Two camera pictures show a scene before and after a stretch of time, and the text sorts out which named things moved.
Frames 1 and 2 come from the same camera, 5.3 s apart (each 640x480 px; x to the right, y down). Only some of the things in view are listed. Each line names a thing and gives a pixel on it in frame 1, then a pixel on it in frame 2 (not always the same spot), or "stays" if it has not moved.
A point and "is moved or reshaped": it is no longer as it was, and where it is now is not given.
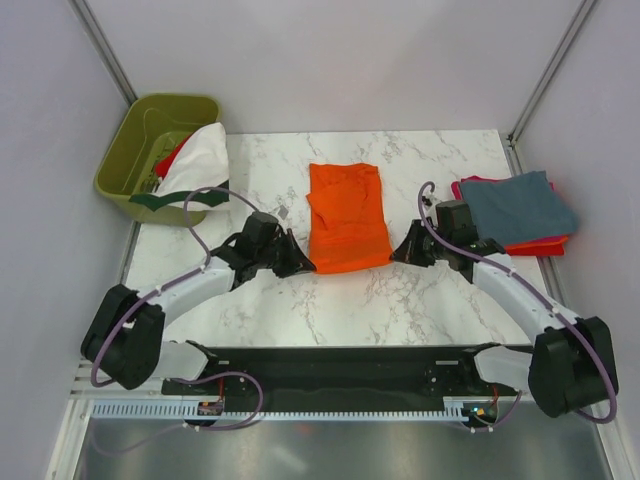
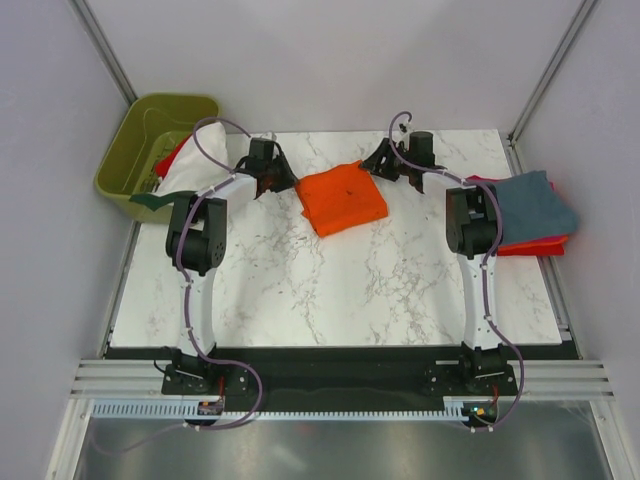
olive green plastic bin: x=150 y=133 stays
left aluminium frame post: x=98 y=37 stays
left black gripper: x=296 y=262 -> x=289 y=179
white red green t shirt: x=194 y=174 stays
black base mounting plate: x=340 y=377 stays
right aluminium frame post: x=511 y=146 stays
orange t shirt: x=348 y=224 is moved or reshaped
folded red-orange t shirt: x=552 y=248 stays
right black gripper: x=408 y=251 -> x=384 y=150
